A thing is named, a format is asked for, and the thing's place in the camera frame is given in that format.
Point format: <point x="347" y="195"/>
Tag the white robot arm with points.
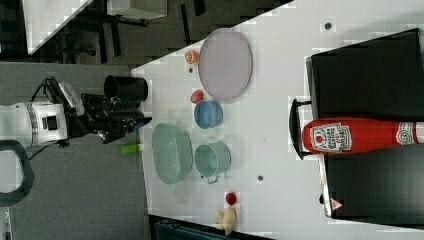
<point x="42" y="124"/>

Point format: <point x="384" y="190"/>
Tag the black oven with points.
<point x="367" y="102"/>

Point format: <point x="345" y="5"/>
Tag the black oven door handle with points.
<point x="295" y="129"/>

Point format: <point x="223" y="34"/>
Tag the black cylinder upper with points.
<point x="128" y="88"/>

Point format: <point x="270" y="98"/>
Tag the red ketchup bottle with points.
<point x="358" y="135"/>

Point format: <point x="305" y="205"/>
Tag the beige garlic toy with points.
<point x="226" y="220"/>

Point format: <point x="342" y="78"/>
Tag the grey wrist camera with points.
<point x="72" y="98"/>

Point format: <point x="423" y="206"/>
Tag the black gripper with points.
<point x="97" y="119"/>

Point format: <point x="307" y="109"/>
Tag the white background table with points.
<point x="44" y="18"/>

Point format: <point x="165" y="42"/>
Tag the small green pot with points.
<point x="211" y="160"/>

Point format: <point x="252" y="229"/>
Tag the green oval basin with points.
<point x="172" y="152"/>

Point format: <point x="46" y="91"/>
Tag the large grey oval plate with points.
<point x="225" y="64"/>

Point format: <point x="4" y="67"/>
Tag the small red tomato toy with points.
<point x="231" y="199"/>

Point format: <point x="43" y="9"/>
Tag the green cylinder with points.
<point x="131" y="149"/>

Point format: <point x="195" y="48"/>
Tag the red fruit toy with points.
<point x="196" y="96"/>

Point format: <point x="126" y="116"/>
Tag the orange fruit toy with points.
<point x="192" y="57"/>

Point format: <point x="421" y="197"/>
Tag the blue bowl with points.
<point x="208" y="114"/>

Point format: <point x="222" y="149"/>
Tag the dark blue crate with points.
<point x="172" y="230"/>

